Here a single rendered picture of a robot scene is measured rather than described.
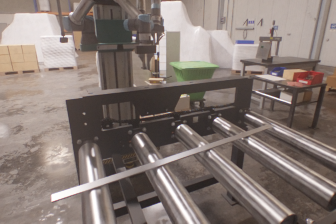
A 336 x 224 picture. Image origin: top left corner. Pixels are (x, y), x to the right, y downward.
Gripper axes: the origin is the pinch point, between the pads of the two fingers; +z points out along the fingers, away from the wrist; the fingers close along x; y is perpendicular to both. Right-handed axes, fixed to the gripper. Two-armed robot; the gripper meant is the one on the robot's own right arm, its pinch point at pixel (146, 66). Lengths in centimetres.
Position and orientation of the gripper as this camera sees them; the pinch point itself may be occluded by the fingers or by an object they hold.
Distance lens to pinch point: 136.7
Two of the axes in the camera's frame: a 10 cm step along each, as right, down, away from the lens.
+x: -9.1, 1.3, -3.8
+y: -4.0, -2.8, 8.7
